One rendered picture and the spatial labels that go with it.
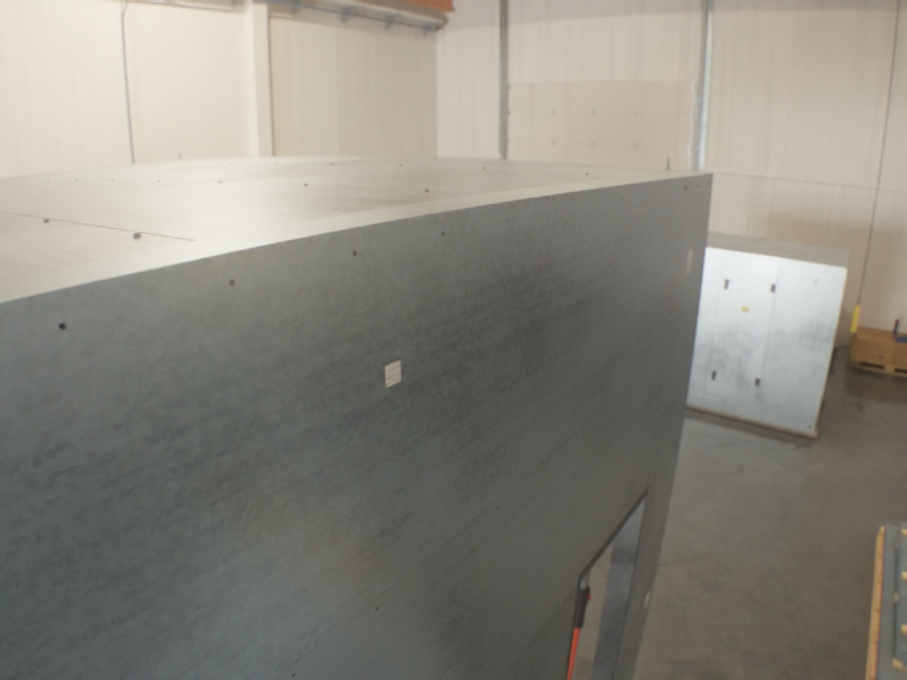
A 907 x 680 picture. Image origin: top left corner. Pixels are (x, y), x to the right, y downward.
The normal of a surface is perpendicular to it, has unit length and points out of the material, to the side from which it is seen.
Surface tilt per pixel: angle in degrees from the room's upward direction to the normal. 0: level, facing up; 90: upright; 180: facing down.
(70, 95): 90
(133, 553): 90
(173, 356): 90
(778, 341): 90
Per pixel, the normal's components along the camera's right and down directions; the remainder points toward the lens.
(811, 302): -0.59, 0.26
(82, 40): 0.80, 0.19
